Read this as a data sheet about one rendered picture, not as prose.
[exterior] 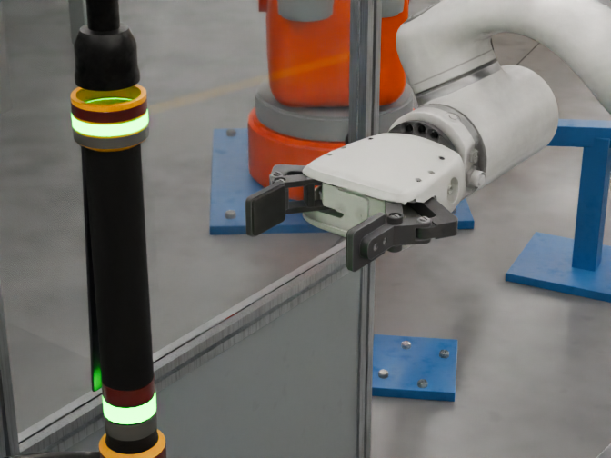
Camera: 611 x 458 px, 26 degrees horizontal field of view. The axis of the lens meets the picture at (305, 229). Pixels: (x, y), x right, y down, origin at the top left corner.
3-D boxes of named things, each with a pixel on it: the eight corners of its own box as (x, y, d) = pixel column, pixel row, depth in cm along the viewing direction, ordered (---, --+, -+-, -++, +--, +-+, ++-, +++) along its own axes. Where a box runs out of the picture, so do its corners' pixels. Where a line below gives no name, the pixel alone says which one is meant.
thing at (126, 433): (100, 441, 84) (99, 424, 84) (110, 412, 87) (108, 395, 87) (153, 443, 84) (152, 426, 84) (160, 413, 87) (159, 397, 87)
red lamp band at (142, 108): (64, 123, 74) (63, 111, 74) (79, 96, 78) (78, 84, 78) (141, 124, 74) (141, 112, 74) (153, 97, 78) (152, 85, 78)
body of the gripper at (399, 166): (479, 218, 107) (402, 269, 99) (375, 187, 112) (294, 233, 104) (485, 132, 103) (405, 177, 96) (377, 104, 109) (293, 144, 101)
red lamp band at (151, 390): (97, 406, 83) (96, 390, 83) (107, 378, 86) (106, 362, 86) (151, 408, 83) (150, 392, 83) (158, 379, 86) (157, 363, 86)
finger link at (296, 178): (358, 203, 104) (320, 228, 100) (308, 189, 106) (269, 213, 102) (359, 170, 103) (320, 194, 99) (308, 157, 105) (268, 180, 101)
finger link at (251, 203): (307, 209, 103) (253, 239, 99) (275, 199, 105) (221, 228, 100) (307, 171, 102) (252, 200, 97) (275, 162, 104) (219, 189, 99)
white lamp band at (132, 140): (66, 149, 75) (65, 137, 75) (82, 122, 79) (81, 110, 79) (143, 151, 75) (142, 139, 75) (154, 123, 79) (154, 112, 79)
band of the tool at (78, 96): (67, 154, 75) (64, 105, 74) (82, 126, 79) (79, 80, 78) (143, 155, 75) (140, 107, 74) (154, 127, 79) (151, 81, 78)
